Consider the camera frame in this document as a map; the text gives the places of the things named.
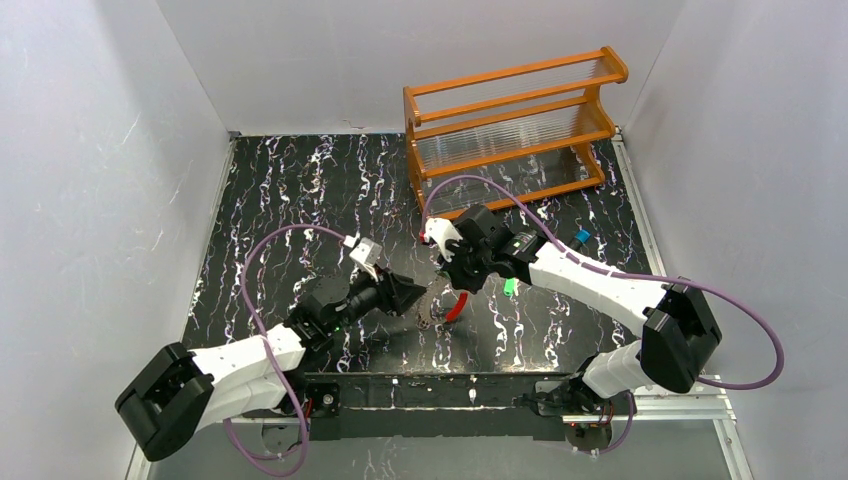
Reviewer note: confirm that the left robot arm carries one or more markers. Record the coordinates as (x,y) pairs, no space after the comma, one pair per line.
(181,391)

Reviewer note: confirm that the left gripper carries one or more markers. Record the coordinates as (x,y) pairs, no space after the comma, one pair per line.
(387,294)

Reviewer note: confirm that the green key tag right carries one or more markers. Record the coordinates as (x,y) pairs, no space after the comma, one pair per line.
(509,287)

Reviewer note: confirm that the metal keyring with red handle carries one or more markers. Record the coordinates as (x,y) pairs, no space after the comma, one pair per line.
(441,304)

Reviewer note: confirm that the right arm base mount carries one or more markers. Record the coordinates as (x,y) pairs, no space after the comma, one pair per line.
(593,430)

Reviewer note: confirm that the orange wooden shelf rack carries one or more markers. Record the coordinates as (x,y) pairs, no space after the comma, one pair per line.
(529,128)

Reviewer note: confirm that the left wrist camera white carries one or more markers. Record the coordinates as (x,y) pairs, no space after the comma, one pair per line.
(364,253)

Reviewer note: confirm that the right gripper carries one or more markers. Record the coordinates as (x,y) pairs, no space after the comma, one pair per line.
(460,263)

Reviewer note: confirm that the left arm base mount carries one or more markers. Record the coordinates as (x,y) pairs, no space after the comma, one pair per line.
(319,400)

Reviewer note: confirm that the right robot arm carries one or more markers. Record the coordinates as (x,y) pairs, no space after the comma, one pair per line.
(675,330)

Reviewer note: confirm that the black marker with blue cap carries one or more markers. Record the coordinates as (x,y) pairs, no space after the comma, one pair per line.
(579,240)

